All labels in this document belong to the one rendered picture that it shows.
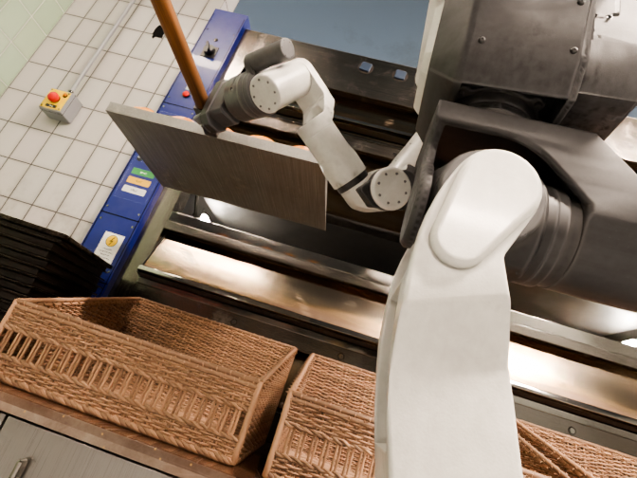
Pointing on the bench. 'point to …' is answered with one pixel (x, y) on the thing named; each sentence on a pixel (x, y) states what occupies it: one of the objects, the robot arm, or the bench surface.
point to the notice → (109, 246)
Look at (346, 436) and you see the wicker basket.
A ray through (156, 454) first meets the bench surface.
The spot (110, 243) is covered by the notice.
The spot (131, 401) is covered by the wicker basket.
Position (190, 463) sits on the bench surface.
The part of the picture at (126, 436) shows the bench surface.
